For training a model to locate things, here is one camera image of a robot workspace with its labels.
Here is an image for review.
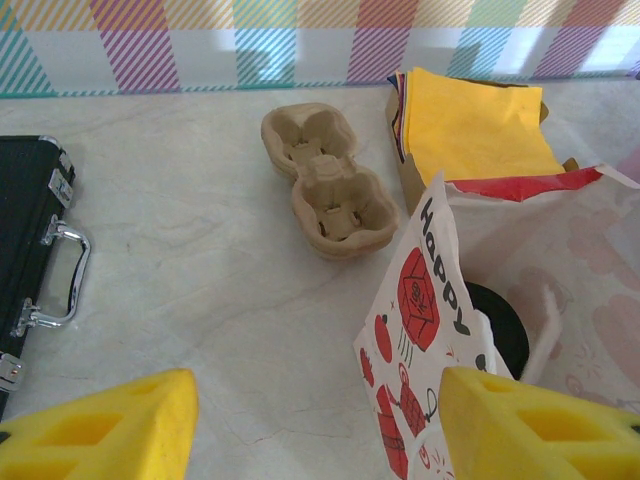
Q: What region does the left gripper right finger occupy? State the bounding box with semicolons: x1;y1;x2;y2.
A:
438;365;640;480

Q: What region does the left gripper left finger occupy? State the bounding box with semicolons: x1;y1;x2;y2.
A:
0;368;200;480

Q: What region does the black plastic cup lid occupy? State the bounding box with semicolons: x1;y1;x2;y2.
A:
462;282;531;384

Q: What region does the red white paper gift bag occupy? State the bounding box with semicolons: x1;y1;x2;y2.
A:
353;164;640;480

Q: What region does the brown cardboard napkin box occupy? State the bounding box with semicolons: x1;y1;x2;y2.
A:
384;74;581;216

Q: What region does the yellow-topped cardboard box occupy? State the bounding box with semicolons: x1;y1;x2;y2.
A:
404;67;566;189

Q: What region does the brown pulp cup carrier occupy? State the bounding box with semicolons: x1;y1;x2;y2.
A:
259;102;401;261

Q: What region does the colourful plaid backdrop panel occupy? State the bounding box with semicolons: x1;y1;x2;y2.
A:
0;0;640;96

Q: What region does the black hard case silver handle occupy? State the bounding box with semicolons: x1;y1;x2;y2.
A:
0;135;93;416

